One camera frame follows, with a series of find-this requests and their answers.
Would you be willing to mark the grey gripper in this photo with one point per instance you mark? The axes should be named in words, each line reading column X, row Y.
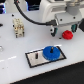
column 64, row 19

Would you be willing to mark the red gear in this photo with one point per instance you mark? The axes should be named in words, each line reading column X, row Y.
column 67, row 35

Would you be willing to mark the blue gear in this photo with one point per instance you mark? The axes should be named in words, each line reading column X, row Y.
column 49, row 55

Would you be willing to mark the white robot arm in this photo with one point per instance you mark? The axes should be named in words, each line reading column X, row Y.
column 49, row 8

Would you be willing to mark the beige connector block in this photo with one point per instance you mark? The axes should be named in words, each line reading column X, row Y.
column 18, row 27

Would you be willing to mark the black framed peg base plate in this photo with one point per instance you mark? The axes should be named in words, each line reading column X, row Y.
column 41, row 60

